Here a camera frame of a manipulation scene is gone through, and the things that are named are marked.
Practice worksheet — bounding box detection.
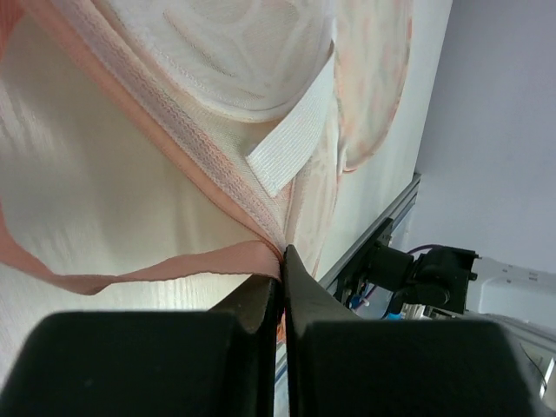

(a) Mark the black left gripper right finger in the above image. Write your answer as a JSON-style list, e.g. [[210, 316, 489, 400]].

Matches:
[[282, 247, 553, 416]]

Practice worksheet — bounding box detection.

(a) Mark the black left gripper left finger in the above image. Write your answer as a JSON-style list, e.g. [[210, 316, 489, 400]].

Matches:
[[1, 275, 278, 416]]

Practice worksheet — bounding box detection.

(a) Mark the floral mesh laundry bag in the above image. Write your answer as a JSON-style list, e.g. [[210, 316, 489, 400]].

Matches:
[[1, 1, 414, 332]]

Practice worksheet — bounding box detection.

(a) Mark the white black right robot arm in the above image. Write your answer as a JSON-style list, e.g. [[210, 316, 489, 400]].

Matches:
[[362, 244, 555, 328]]

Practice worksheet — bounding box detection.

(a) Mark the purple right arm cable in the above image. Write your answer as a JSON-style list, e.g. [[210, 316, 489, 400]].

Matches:
[[406, 242, 444, 257]]

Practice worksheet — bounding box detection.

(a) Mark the aluminium mounting rail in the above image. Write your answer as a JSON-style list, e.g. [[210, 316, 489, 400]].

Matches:
[[319, 173, 420, 308]]

